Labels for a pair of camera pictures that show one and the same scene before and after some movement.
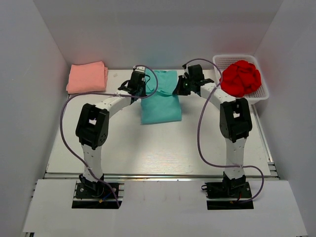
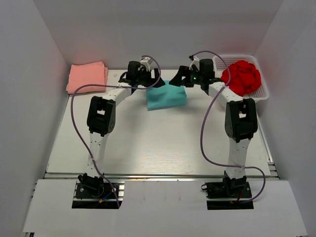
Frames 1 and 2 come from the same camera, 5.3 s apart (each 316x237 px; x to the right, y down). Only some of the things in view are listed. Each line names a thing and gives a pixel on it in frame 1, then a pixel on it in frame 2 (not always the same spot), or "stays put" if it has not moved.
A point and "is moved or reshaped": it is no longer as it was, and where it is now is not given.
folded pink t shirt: x=87 y=77 stays put
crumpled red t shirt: x=241 y=78 stays put
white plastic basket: x=220 y=61 stays put
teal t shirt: x=164 y=106 is moved or reshaped
